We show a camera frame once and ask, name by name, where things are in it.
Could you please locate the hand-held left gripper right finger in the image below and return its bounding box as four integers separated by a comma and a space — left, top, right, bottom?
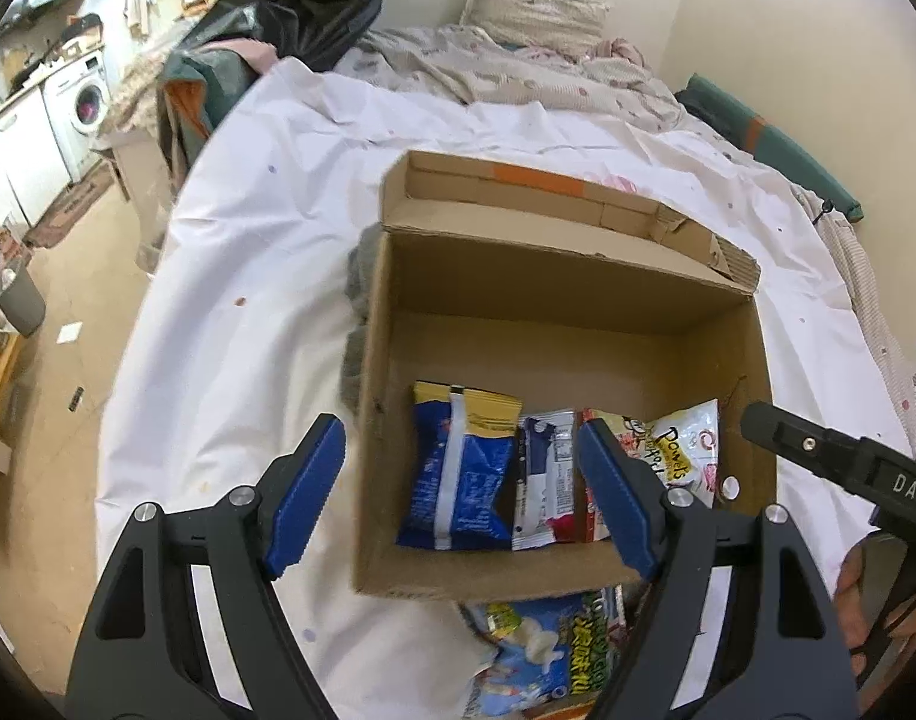
575, 418, 860, 720

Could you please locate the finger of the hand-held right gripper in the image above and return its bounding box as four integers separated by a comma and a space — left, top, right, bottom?
741, 401, 865, 481

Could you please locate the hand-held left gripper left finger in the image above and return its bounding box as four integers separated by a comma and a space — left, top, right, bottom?
66, 412, 348, 720

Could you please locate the brown cardboard box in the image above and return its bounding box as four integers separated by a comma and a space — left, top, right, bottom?
353, 150, 781, 605

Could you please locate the person's right hand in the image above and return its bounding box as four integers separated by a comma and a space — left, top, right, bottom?
834, 532, 880, 685

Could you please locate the red snack packet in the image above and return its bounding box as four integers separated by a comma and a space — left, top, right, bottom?
551, 409, 654, 545

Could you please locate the white dark blue snack packet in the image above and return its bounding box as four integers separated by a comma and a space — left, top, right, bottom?
512, 410, 586, 552

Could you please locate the white yellow print snack packet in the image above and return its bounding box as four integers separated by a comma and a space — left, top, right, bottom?
641, 399, 721, 511

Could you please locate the grey cloth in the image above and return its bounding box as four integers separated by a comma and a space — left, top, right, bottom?
341, 229, 388, 413

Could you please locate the blue yellow snack packet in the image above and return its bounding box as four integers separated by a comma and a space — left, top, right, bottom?
395, 381, 524, 550

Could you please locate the light blue snack packet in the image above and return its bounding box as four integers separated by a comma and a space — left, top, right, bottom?
458, 585, 639, 720

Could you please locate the green orange mattress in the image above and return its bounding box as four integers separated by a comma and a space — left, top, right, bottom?
675, 75, 864, 222

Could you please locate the grey bin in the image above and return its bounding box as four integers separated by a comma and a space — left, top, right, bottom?
0, 266, 48, 338

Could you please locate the patterned rug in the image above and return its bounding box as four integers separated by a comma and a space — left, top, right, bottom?
24, 165, 118, 248

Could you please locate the green orange cloth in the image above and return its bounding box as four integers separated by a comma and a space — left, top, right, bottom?
156, 37, 279, 166

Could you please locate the white cabinet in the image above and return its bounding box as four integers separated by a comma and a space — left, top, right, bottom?
0, 82, 73, 230

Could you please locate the white washing machine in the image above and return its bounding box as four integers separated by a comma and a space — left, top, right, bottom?
41, 52, 114, 185

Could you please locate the floral duvet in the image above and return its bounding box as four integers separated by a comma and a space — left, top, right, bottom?
338, 26, 684, 128

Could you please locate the beige striped pillow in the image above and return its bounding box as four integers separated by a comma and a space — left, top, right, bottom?
461, 0, 612, 61

